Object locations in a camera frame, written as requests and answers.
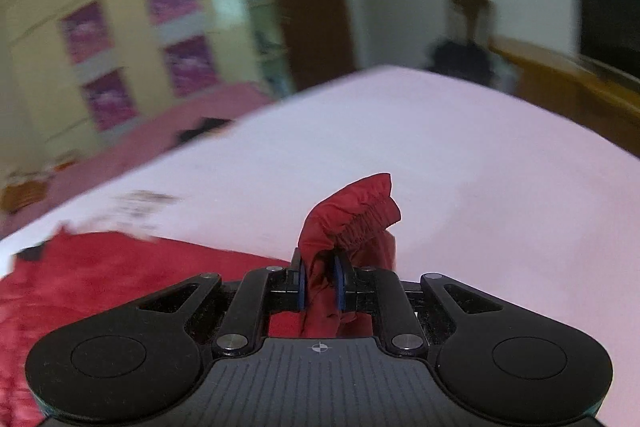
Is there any cream wardrobe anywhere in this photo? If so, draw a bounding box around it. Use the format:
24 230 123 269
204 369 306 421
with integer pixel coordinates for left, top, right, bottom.
1 0 292 169

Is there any wooden chair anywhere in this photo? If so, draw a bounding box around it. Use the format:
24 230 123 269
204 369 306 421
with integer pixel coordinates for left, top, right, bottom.
446 0 496 49

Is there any white floral bed sheet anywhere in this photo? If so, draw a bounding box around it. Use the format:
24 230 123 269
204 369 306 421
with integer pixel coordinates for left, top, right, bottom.
1 66 639 426

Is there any black garment on bed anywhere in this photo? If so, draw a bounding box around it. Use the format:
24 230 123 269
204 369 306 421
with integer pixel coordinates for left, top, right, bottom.
175 118 232 146

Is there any pink bed cover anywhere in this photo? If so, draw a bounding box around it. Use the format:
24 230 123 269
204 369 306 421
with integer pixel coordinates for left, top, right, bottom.
1 82 272 237

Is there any upper left purple poster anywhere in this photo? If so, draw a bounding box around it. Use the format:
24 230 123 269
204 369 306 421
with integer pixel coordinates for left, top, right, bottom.
58 1 113 65

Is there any red puffer jacket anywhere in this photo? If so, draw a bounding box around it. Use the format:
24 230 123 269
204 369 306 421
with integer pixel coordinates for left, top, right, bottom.
1 173 401 426

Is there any lower left purple poster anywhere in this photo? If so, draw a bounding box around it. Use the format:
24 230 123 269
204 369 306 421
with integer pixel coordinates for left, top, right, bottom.
81 69 138 132

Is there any lower right purple poster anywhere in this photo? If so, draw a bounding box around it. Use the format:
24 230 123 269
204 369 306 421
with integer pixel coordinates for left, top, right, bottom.
163 35 219 98

